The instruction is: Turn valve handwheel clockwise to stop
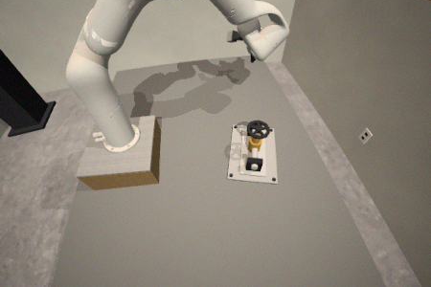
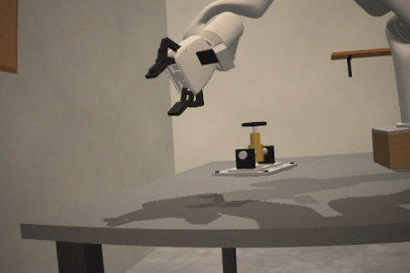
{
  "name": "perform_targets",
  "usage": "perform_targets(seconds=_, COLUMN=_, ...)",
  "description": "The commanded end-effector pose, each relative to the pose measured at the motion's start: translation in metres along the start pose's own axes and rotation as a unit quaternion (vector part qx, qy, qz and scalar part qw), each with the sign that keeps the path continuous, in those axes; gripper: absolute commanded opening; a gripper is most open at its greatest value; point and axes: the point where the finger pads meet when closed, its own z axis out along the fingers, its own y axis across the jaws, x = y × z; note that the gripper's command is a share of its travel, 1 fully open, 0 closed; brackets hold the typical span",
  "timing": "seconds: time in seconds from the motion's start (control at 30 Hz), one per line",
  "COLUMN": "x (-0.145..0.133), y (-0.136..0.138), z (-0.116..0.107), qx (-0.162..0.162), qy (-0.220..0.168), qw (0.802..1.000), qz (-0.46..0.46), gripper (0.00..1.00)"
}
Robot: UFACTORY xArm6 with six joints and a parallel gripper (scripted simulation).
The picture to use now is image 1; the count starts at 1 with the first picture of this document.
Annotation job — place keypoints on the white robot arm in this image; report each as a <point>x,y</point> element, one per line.
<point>105,31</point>

